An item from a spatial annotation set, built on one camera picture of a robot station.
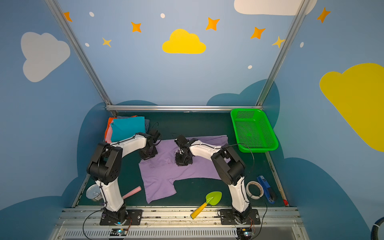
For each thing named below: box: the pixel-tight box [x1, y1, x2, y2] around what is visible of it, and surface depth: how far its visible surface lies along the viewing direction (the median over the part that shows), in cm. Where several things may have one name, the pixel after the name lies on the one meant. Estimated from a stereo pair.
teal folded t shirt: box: [110, 116, 146, 142], surface depth 107 cm
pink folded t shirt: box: [105, 120, 114, 144], surface depth 105 cm
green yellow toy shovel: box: [190, 191, 223, 220], surface depth 80 cm
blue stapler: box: [257, 175, 277, 204], surface depth 82 cm
